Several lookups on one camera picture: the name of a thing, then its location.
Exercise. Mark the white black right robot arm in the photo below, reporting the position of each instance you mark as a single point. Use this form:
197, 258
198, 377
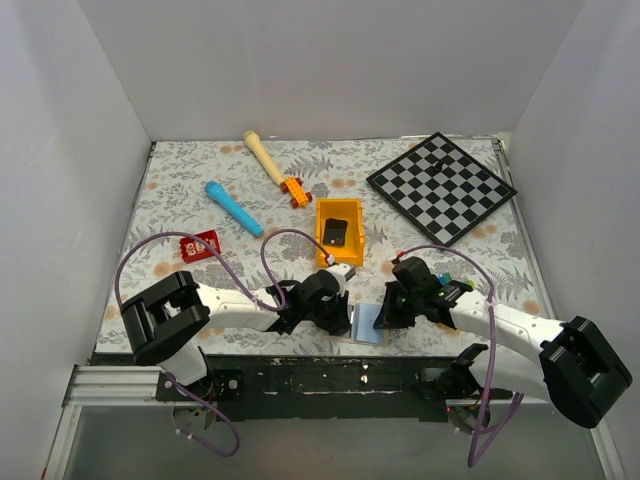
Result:
569, 364

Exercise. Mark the black credit card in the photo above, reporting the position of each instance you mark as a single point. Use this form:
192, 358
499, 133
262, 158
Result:
335, 232

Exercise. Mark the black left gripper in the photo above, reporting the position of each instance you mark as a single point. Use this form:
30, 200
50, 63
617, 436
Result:
340, 321

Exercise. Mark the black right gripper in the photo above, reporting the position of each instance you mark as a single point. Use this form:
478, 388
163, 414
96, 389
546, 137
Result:
388, 318

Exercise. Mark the black silver chessboard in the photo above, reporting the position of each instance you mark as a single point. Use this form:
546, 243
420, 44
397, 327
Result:
445, 205

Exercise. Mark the blue toy microphone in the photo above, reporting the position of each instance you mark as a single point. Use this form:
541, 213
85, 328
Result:
217, 193

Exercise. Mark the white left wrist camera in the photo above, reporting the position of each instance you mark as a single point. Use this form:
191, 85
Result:
343, 273

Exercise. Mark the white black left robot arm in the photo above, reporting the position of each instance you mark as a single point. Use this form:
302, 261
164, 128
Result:
162, 320

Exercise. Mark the cream toy microphone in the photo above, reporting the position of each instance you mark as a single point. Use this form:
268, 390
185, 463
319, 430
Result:
254, 143

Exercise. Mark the orange toy car chassis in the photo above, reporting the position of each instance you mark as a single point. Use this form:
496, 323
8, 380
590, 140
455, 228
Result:
299, 198

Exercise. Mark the floral patterned table mat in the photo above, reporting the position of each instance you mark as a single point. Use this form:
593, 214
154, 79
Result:
172, 199

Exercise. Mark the yellow plastic bin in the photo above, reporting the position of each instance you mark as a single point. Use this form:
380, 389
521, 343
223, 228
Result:
349, 209

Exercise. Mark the red printed toy block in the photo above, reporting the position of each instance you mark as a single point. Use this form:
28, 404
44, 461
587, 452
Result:
193, 251

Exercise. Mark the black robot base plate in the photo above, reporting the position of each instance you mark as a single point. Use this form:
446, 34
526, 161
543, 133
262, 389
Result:
250, 387

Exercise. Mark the aluminium frame rail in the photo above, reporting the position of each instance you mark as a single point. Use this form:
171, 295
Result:
111, 425

